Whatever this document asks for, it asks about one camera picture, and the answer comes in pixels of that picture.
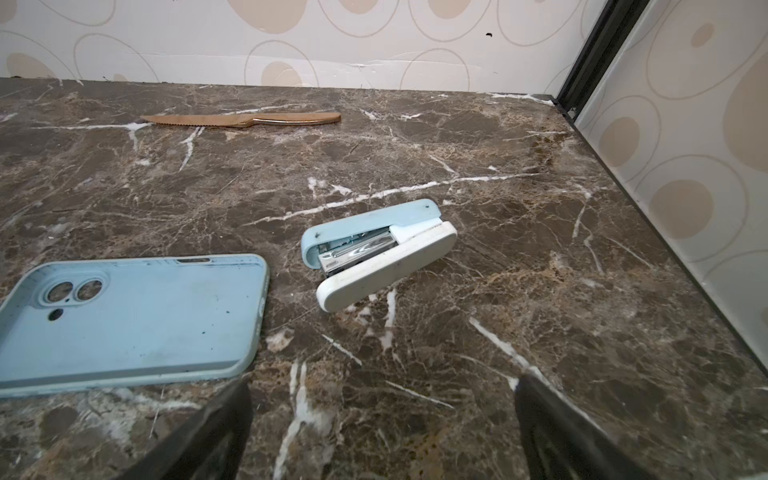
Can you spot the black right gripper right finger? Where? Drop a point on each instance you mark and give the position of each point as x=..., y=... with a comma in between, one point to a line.
x=559, y=442

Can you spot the black corner frame post right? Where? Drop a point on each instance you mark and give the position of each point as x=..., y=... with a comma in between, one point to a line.
x=616, y=21

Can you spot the light blue phone case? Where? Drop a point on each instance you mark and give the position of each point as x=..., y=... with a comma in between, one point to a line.
x=75, y=325

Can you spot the wooden knife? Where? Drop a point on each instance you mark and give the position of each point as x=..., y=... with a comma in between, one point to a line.
x=246, y=120

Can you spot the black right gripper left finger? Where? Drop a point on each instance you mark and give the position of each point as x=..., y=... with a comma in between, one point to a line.
x=208, y=445

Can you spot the light blue white stapler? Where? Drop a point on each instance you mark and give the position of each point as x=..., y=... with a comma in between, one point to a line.
x=364, y=253

